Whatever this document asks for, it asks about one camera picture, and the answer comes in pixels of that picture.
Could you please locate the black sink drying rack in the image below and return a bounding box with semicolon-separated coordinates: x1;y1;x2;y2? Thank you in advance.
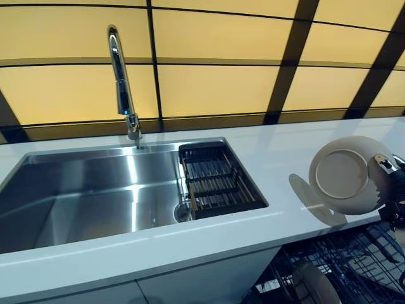
177;141;270;220

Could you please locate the dark wire dishwasher rack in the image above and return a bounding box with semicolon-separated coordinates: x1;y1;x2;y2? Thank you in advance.
268;220;405;304

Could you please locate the white round plate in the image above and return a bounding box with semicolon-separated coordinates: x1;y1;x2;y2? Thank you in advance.
290;262;342;304
308;135;397;215

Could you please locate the steel sink drain strainer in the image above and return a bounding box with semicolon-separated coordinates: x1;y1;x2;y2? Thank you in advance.
173;202;192;223

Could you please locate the chrome gooseneck kitchen faucet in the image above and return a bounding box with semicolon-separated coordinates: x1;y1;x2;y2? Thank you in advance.
107;24;147;150

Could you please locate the stainless steel sink basin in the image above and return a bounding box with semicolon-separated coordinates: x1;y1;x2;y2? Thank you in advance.
0;136;270;255

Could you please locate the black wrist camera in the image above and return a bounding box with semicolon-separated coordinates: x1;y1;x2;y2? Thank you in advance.
378;201;405;232

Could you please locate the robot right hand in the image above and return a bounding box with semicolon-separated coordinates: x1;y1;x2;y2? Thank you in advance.
371;153;405;205

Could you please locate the dishwasher lower rack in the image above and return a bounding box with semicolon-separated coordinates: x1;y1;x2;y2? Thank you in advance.
248;217;405;304

